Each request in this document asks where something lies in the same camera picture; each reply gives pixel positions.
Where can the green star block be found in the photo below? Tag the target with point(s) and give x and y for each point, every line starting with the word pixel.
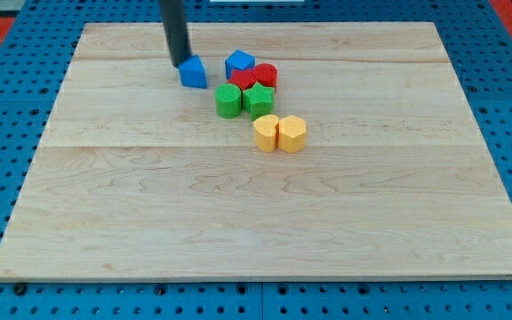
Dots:
pixel 258 100

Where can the yellow hexagon block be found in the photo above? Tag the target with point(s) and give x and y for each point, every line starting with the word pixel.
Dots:
pixel 292 134

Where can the blue cube block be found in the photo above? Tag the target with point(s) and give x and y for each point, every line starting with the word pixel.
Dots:
pixel 239 60

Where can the green cylinder block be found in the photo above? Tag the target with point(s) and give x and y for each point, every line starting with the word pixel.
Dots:
pixel 228 99

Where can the blue triangle block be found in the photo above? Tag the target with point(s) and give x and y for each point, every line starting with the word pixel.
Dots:
pixel 192 73

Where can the red cylinder block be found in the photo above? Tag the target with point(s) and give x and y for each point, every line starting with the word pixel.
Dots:
pixel 266 74

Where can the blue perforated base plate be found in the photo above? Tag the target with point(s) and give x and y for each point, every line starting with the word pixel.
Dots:
pixel 33 61

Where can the red star block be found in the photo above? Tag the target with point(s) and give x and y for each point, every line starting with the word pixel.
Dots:
pixel 243 78

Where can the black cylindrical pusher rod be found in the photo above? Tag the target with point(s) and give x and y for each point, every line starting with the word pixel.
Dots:
pixel 176 30

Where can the light wooden board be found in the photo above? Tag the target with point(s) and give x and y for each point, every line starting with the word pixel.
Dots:
pixel 136 179

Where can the yellow heart block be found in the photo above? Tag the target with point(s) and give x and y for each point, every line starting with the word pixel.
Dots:
pixel 265 132

